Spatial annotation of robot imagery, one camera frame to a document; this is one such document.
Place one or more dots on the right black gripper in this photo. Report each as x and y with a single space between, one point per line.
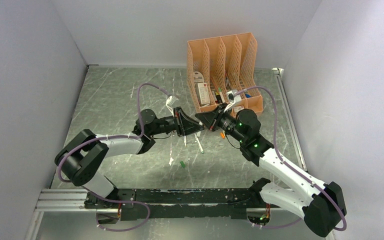
211 119

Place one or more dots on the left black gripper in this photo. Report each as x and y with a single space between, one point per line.
184 124

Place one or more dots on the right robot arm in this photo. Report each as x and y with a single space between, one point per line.
320 205

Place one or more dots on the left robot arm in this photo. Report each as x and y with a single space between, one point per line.
81 158

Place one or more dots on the white pen green tip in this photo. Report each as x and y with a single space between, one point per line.
199 143

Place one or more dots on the pens in organizer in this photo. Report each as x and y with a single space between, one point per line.
217 91

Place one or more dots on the white red box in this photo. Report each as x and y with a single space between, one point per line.
202 93

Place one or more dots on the grey stationery blister pack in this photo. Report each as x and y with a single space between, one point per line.
198 77

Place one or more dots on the orange plastic file organizer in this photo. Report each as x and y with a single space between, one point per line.
234 54

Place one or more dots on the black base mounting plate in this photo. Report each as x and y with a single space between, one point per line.
142 210

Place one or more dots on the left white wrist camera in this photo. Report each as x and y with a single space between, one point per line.
171 103

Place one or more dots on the white corner bracket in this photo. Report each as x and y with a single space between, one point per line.
278 71

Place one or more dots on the aluminium frame rail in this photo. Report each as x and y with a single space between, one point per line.
76 200

